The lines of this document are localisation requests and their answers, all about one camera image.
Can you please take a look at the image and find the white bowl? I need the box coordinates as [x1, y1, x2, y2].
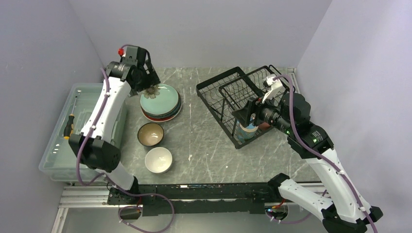
[145, 147, 173, 174]

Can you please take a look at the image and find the light blue flower plate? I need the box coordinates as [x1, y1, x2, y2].
[139, 83, 179, 116]

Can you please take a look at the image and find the red rimmed bottom plate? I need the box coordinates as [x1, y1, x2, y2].
[141, 105, 182, 123]

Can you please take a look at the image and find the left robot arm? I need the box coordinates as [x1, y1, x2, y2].
[69, 44, 160, 204]

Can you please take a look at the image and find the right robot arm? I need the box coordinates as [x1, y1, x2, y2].
[232, 93, 383, 233]

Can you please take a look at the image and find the black wire dish rack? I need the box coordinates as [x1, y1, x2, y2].
[196, 65, 282, 149]

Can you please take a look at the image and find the clear plastic storage box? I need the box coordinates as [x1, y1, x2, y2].
[38, 83, 127, 183]

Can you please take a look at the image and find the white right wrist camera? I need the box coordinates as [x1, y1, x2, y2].
[262, 74, 286, 103]

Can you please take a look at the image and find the dark bowl beige inside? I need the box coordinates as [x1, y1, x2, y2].
[137, 123, 165, 147]

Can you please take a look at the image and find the dark teal plate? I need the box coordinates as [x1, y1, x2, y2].
[140, 96, 182, 119]

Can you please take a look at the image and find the blue mug orange inside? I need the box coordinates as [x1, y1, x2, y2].
[236, 121, 258, 143]

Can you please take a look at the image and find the yellow black screwdriver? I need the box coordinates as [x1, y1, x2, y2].
[63, 96, 78, 140]

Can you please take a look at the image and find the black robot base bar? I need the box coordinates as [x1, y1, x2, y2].
[107, 182, 283, 216]

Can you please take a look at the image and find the pink mug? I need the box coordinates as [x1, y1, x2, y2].
[258, 122, 271, 131]

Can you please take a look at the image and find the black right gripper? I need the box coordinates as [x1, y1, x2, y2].
[232, 89, 294, 134]

